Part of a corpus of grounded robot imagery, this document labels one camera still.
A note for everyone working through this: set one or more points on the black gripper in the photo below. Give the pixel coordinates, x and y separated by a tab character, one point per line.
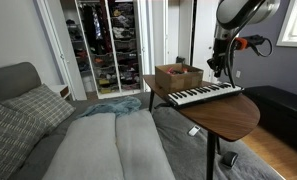
220	56

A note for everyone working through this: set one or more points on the small black-and-white piano keyboard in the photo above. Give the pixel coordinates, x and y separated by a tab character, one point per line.
204	94

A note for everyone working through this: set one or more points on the brown cardboard box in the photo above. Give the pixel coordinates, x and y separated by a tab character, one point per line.
179	81

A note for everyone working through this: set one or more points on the white closet door panel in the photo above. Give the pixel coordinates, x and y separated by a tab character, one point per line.
185	30
205	33
59	50
156	40

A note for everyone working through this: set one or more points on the round wooden side table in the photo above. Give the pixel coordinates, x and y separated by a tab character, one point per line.
224	115

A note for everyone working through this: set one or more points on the small red toy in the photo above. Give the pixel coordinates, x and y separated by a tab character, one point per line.
171	70

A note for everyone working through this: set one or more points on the white remote control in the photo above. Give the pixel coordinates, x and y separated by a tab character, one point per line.
193	130

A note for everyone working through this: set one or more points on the long black bench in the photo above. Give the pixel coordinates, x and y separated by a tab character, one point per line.
281	113

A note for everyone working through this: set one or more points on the grey rug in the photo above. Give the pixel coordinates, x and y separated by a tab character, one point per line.
188	153

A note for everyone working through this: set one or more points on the small dark wedge object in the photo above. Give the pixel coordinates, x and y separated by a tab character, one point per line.
229	159

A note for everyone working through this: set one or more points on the white open closet shelving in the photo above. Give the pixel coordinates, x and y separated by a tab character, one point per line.
118	50

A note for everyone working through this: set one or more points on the blue crumpled blanket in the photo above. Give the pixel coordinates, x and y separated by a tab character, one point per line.
116	106

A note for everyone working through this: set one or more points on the light grey cushion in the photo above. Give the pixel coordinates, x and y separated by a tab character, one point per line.
139	146
88	150

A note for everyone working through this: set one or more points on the hanging dark clothes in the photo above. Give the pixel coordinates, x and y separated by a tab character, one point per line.
94	26

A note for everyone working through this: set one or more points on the white wooden nightstand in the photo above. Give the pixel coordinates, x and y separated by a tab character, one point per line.
61	90

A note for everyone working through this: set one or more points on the light grey plaid pillow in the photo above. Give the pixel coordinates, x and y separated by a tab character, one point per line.
41	105

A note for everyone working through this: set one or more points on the dark grey plaid pillow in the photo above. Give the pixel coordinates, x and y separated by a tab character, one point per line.
8	140

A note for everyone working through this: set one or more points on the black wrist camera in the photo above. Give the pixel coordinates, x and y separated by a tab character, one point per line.
212	63

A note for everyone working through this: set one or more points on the white wall outlet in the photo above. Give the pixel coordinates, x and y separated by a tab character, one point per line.
238	74

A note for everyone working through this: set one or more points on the white window frame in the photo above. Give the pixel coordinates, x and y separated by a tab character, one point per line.
293	36

